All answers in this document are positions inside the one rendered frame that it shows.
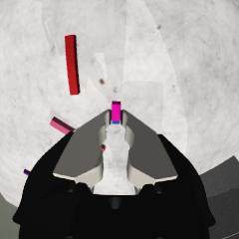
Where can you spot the red rod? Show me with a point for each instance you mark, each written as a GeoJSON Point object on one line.
{"type": "Point", "coordinates": [72, 64]}

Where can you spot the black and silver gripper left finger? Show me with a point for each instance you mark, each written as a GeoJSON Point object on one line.
{"type": "Point", "coordinates": [76, 157]}

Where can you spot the magenta rod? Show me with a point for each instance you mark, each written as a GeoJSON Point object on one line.
{"type": "Point", "coordinates": [115, 110]}

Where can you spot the purple rod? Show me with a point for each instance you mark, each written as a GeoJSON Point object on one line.
{"type": "Point", "coordinates": [26, 171]}

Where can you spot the pink rod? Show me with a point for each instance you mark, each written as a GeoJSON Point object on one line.
{"type": "Point", "coordinates": [65, 128]}

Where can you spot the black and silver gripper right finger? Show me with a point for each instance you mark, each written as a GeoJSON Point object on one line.
{"type": "Point", "coordinates": [153, 159]}

